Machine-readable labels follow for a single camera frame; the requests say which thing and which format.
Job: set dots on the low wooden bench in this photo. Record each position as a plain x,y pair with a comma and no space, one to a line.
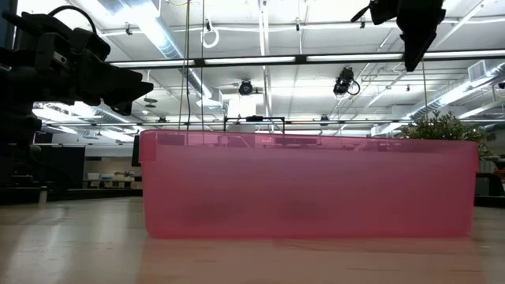
114,184

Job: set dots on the pink translucent plastic bin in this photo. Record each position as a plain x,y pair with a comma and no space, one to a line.
307,189

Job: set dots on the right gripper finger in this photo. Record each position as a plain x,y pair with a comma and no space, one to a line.
436,31
412,43

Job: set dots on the black ceiling spotlight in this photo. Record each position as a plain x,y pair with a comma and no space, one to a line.
245,87
342,83

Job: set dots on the black rectangular stand frame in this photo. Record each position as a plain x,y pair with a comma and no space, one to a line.
254,118

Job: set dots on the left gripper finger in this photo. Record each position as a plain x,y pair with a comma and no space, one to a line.
100,83
134,88

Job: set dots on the black cabinet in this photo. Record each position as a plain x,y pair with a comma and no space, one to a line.
59,165

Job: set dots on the small potted green plant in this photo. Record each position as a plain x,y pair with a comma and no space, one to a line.
446,128

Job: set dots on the small black monitor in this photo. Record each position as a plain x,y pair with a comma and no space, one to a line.
136,150

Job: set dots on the overhead LED light bar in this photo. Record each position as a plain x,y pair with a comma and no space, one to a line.
252,60

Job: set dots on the grey metal bracket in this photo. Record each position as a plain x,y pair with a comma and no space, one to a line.
43,195

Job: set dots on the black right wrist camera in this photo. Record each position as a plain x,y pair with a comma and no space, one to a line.
384,10

